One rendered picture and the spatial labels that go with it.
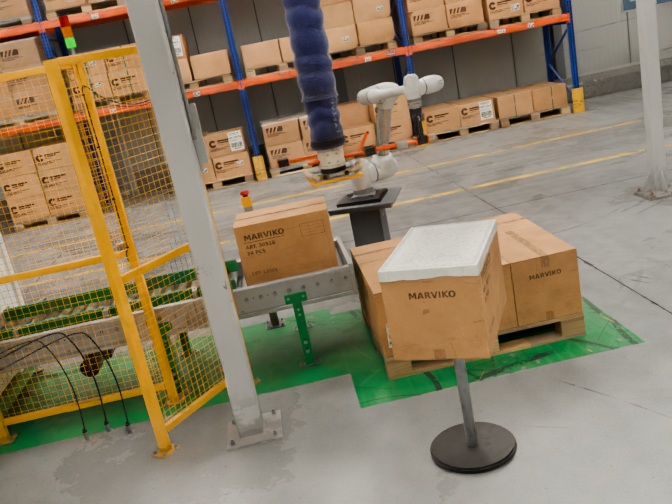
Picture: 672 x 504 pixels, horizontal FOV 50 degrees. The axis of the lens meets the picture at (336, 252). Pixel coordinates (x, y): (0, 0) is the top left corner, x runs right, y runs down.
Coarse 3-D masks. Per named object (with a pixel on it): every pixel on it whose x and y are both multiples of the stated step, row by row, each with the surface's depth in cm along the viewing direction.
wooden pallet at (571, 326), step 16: (368, 320) 475; (560, 320) 422; (576, 320) 423; (496, 336) 420; (544, 336) 430; (560, 336) 426; (576, 336) 426; (496, 352) 423; (400, 368) 418; (416, 368) 422; (432, 368) 421
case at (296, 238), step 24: (240, 216) 476; (264, 216) 462; (288, 216) 448; (312, 216) 449; (240, 240) 450; (264, 240) 451; (288, 240) 452; (312, 240) 453; (264, 264) 455; (288, 264) 456; (312, 264) 458; (336, 264) 459
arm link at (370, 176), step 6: (366, 162) 536; (366, 168) 534; (372, 168) 537; (366, 174) 535; (372, 174) 537; (354, 180) 536; (360, 180) 534; (366, 180) 535; (372, 180) 539; (354, 186) 539; (360, 186) 536; (366, 186) 537; (372, 186) 541
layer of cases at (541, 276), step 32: (512, 224) 480; (352, 256) 491; (384, 256) 467; (512, 256) 419; (544, 256) 411; (576, 256) 413; (512, 288) 414; (544, 288) 416; (576, 288) 418; (384, 320) 409; (512, 320) 419; (544, 320) 421; (384, 352) 415
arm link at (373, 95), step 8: (424, 80) 459; (432, 80) 460; (440, 80) 464; (392, 88) 483; (400, 88) 480; (432, 88) 461; (440, 88) 466; (368, 96) 497; (376, 96) 491; (384, 96) 486; (392, 96) 485
